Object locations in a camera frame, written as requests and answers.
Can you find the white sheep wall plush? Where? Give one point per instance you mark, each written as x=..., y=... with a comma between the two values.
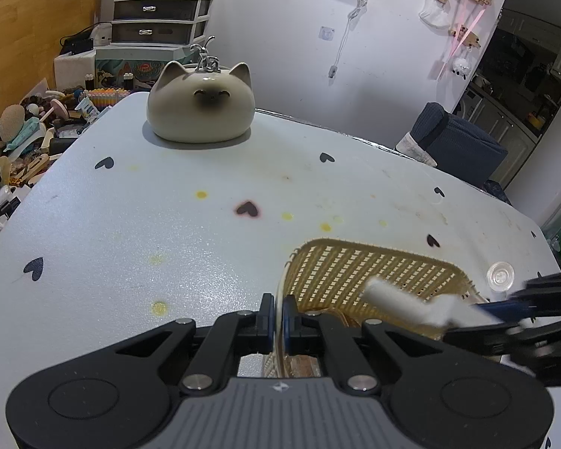
x=461, y=67

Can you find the white plastic bracket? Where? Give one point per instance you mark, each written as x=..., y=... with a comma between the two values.
x=442, y=312

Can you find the pile of floor clutter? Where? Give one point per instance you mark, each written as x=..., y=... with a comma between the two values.
x=38, y=129

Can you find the grey plastic drawer unit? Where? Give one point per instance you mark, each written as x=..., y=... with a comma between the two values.
x=160, y=22

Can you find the white box beside drawers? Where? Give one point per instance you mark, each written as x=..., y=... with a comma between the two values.
x=70, y=70

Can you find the cream cat-shaped ceramic pot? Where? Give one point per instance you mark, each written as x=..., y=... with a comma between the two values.
x=198, y=107

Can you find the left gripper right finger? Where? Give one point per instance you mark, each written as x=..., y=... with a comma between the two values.
x=323, y=336

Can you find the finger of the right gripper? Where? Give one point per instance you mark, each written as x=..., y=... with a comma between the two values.
x=508, y=311

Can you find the beige plastic woven basket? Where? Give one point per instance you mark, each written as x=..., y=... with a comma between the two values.
x=327, y=275

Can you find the white round plastic cap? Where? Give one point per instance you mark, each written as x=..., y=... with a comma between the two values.
x=500, y=277

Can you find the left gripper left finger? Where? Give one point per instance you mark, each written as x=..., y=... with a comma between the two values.
x=233, y=336

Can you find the dark blue cushioned chair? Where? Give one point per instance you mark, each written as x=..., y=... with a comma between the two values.
x=459, y=147

